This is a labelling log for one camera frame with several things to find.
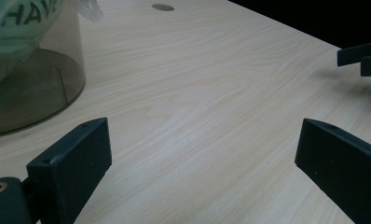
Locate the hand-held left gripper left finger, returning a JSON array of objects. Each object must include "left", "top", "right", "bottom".
[{"left": 26, "top": 117, "right": 113, "bottom": 224}]

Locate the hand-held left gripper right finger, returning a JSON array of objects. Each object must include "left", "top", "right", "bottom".
[{"left": 294, "top": 118, "right": 371, "bottom": 224}]

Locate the green plastic bag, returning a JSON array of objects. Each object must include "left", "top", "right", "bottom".
[{"left": 0, "top": 0, "right": 104, "bottom": 91}]

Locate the transparent grey plastic bin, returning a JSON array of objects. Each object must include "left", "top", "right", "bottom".
[{"left": 0, "top": 0, "right": 87, "bottom": 138}]

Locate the round grey table grommet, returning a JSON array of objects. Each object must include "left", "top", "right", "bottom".
[{"left": 151, "top": 3, "right": 175, "bottom": 13}]

